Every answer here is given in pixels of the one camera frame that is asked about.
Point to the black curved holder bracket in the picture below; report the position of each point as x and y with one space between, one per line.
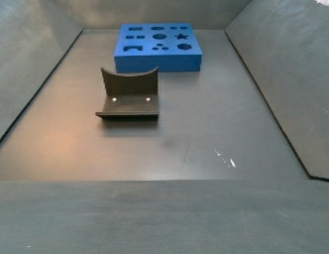
131 94

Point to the blue shape sorter box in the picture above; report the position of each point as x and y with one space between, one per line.
157 45

